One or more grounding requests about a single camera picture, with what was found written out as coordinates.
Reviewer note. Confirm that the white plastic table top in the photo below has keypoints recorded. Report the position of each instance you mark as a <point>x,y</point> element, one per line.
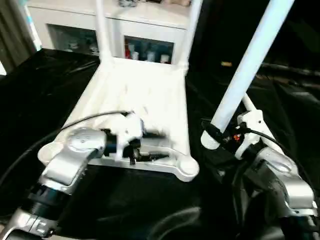
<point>140,95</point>

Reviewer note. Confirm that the white plastic table leg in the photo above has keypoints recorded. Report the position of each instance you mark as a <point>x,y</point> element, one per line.
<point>255,112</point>
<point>250,65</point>
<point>102,30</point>
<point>190,35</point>

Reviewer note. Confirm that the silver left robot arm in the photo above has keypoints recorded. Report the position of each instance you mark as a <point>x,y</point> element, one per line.
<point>60,170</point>

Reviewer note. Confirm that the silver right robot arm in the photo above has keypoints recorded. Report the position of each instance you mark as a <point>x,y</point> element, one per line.
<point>280,185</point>

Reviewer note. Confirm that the small yellow label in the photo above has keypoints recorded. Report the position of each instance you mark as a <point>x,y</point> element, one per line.
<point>226,64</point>

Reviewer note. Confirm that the black metal rod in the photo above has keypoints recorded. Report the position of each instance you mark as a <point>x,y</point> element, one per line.
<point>295,69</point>

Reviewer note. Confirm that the black plastic mat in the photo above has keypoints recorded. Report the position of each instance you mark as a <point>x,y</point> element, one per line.
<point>30,100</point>

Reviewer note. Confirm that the white glass-door cabinet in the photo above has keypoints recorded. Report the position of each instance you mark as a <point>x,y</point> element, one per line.
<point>75,25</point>

